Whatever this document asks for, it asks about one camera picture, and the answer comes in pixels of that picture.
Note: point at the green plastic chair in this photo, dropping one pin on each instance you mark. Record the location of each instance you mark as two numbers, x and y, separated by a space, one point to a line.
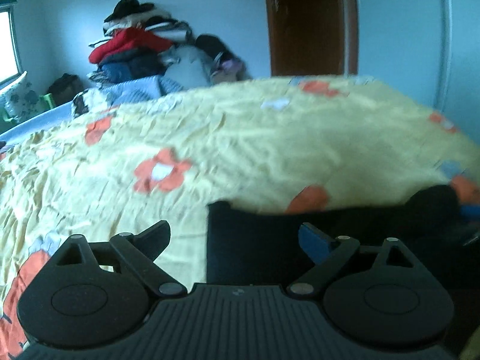
45 103

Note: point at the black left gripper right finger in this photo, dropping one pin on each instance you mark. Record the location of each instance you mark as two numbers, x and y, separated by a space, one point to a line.
372 293

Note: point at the dark bag on chair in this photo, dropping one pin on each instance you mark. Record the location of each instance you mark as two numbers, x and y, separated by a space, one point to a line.
65 88

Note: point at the white wardrobe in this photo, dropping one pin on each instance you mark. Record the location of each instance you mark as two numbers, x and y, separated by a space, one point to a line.
426 49

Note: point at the brown wooden door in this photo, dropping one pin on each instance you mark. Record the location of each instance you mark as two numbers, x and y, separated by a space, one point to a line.
313 37

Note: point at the floral pillow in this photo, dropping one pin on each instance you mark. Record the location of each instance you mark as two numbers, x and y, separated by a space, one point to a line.
21 86

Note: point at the black pants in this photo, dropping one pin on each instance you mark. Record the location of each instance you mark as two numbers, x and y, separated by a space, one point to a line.
245 248

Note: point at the pile of clothes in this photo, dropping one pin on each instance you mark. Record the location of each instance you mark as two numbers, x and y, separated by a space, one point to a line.
146 54

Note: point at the yellow floral bed quilt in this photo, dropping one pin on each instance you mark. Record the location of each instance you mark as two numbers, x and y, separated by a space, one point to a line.
264 145

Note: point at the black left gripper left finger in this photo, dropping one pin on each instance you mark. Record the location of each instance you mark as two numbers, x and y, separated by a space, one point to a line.
91 294

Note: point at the window with frame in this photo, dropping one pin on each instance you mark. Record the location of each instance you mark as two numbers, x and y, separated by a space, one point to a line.
9 57

